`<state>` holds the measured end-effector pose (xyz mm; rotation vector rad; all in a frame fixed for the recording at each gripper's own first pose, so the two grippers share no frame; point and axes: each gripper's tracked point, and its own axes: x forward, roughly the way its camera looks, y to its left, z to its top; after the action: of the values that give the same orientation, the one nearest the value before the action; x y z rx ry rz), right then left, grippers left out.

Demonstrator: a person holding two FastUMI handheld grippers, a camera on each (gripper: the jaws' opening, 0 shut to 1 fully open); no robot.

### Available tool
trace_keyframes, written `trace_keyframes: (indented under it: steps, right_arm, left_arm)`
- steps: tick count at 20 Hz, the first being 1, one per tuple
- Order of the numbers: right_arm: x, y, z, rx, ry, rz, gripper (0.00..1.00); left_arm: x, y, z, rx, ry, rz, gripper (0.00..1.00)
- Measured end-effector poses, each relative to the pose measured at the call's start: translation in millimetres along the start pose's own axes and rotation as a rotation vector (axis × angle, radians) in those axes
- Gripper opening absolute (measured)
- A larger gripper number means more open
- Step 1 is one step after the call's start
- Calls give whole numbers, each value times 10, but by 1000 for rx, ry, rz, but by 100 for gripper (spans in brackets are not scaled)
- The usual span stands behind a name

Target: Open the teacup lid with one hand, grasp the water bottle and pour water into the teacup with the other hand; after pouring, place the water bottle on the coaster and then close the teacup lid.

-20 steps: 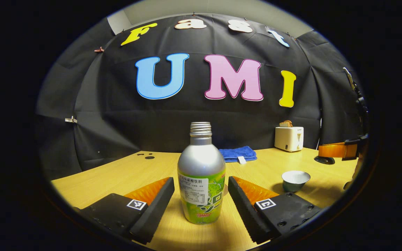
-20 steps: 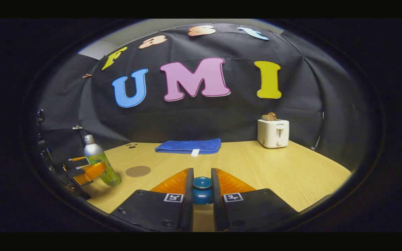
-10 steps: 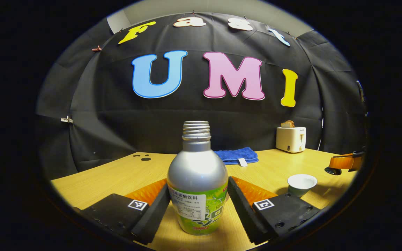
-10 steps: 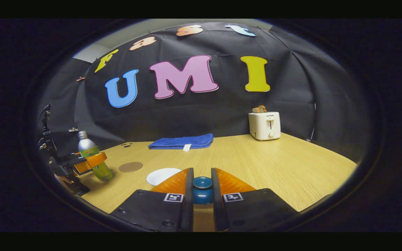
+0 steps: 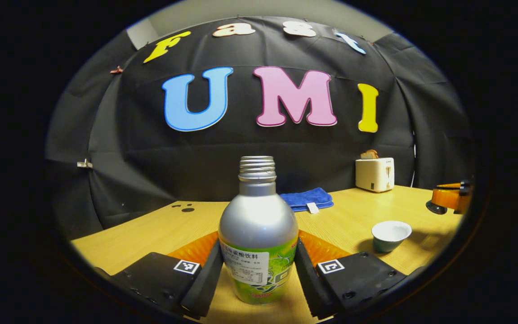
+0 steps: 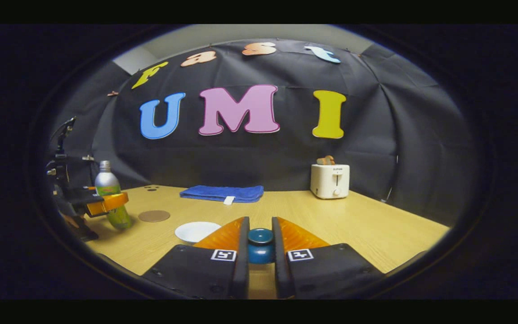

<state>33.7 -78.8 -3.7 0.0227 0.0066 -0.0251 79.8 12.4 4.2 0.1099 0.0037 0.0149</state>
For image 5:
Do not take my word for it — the silver green water bottle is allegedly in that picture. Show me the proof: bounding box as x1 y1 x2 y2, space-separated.
218 156 299 306

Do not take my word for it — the white toaster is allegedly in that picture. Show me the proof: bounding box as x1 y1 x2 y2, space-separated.
355 157 395 193

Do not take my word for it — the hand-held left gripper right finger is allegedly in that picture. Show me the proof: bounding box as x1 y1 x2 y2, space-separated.
294 229 421 321

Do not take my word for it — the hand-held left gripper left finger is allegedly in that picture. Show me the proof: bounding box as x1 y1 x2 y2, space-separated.
95 230 224 321

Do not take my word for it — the teal teacup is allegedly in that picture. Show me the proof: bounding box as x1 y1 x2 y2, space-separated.
371 220 413 254

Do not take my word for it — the blue folded towel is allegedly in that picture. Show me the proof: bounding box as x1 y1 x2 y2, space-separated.
280 188 334 214

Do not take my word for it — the black backdrop cloth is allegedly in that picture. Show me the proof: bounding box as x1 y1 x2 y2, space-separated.
45 16 475 241

